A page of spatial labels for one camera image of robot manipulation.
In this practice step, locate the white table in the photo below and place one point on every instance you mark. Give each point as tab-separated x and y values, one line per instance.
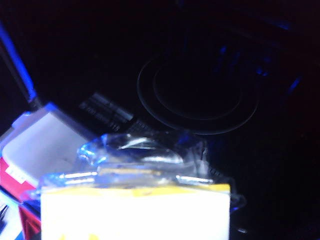
45	145

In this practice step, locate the black Midea microwave oven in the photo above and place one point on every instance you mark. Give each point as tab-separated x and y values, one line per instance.
200	100

